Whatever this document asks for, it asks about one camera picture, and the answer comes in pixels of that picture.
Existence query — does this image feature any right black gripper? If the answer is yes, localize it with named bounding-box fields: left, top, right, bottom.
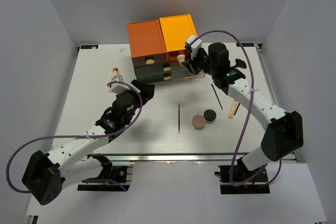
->
left=182, top=48, right=217, bottom=77

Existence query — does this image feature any beige makeup sponge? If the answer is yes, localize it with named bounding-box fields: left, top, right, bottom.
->
left=177, top=55, right=185, bottom=66

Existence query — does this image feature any clear yellow box drawer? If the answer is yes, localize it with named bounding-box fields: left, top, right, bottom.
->
left=167, top=49, right=205, bottom=81

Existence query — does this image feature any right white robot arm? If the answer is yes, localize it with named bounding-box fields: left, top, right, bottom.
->
left=177, top=42, right=303, bottom=182

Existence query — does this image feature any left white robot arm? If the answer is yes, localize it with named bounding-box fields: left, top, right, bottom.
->
left=22, top=80, right=155, bottom=206

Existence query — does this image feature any dark teal drawer cabinet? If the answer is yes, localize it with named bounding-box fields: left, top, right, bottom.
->
left=134, top=62, right=172, bottom=83

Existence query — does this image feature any yellow drawer box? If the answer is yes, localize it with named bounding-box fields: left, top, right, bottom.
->
left=159, top=14, right=197, bottom=61

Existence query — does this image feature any left beige concealer tube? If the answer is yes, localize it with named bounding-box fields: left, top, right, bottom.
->
left=110, top=68, right=119, bottom=82

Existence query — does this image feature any beige concealer tube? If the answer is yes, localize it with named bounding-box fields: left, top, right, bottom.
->
left=228, top=100, right=238, bottom=119
left=110, top=68, right=119, bottom=82

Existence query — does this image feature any middle thin black brush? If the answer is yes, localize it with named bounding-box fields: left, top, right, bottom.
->
left=178, top=104, right=181, bottom=134

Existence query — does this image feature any dark orange drawer box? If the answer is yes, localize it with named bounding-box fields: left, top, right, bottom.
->
left=127, top=19, right=167, bottom=68

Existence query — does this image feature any black fan brush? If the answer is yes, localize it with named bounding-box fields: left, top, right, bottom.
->
left=235, top=59, right=247, bottom=69

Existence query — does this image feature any black lid round jar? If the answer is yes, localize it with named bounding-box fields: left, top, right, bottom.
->
left=203, top=109, right=217, bottom=123

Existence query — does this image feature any right beige concealer tube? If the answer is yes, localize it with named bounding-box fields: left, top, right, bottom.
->
left=228, top=100, right=238, bottom=119

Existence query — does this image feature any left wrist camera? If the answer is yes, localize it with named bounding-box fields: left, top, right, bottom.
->
left=108, top=74, right=129, bottom=94

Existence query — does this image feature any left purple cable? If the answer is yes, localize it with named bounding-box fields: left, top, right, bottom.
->
left=5, top=81, right=144, bottom=194

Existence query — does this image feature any purple cable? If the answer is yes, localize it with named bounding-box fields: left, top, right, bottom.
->
left=5, top=81, right=144, bottom=194
left=193, top=29, right=283, bottom=187

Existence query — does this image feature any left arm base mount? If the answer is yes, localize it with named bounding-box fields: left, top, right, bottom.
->
left=77, top=154, right=133, bottom=192

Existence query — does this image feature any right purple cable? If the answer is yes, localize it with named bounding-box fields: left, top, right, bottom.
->
left=193, top=29, right=283, bottom=187

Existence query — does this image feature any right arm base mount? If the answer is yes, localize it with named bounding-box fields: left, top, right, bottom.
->
left=214, top=165, right=270, bottom=195

